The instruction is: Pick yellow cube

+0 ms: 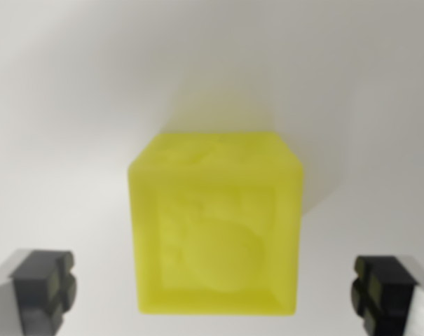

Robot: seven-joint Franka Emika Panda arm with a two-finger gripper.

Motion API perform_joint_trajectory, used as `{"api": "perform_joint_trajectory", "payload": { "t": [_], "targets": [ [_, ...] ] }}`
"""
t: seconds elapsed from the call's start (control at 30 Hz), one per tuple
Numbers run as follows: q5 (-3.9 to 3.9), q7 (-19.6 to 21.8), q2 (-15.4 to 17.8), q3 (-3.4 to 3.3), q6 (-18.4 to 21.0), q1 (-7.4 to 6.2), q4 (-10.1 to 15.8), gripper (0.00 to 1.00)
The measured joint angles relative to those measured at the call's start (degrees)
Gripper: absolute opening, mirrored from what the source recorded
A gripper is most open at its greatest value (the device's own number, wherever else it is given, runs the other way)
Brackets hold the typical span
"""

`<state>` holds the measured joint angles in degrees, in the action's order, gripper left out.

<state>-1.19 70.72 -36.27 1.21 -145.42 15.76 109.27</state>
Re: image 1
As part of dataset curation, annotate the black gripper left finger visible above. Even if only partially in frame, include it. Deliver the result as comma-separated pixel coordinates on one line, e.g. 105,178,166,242
0,248,78,336

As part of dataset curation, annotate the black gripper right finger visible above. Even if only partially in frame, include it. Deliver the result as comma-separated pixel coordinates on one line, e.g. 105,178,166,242
350,255,424,336

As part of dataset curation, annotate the yellow cube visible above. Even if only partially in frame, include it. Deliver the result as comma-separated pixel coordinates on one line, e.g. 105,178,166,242
127,131,306,318

